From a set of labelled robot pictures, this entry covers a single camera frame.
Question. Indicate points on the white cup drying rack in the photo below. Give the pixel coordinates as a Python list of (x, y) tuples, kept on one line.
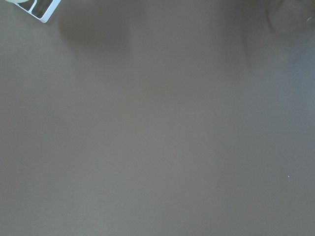
[(39, 9)]

